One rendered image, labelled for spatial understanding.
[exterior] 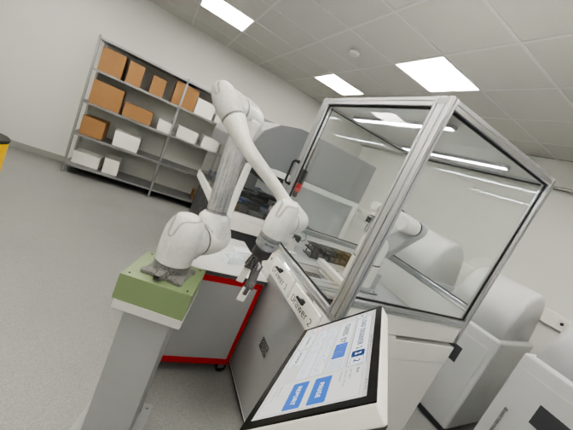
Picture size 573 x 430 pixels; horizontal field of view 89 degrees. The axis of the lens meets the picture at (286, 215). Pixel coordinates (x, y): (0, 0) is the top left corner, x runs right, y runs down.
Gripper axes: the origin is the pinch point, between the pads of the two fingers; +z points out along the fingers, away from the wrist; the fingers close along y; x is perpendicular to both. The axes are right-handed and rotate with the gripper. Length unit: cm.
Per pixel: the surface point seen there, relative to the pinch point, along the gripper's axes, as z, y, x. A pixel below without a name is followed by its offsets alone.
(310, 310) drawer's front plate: 3.7, -10.9, 40.1
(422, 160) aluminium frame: -80, -1, 38
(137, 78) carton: -32, -394, -176
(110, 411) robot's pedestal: 80, -1, -23
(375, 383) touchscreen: -27, 64, 15
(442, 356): 1, -13, 132
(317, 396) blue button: -17, 60, 9
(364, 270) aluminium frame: -30, 2, 43
